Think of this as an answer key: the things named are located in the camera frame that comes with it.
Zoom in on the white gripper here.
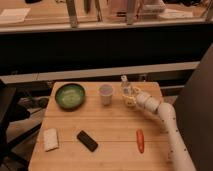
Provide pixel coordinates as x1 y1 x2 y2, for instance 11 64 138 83
123 91 160 113

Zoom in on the clear plastic bottle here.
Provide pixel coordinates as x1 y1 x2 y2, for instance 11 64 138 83
121 75 133 98

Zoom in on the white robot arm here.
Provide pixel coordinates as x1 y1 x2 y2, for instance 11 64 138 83
123 91 196 171

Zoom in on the metal stand leg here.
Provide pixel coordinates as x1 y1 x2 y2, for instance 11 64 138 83
66 0 78 28

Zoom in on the white paper cup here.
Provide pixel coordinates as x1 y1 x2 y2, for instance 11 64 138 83
99 84 114 106

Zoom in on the red chili pepper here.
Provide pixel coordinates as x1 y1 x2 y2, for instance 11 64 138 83
136 129 145 153

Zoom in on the black rectangular block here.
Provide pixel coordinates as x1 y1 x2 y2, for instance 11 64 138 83
77 131 98 152

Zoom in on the green bowl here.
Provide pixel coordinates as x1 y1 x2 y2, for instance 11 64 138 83
55 83 86 110

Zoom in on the white sponge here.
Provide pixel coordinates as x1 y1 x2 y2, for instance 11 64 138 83
43 128 59 151

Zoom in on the black chair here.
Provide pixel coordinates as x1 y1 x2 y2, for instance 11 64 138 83
0 79 30 166

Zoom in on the white paper sheet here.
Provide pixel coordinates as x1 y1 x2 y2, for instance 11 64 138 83
0 8 30 24

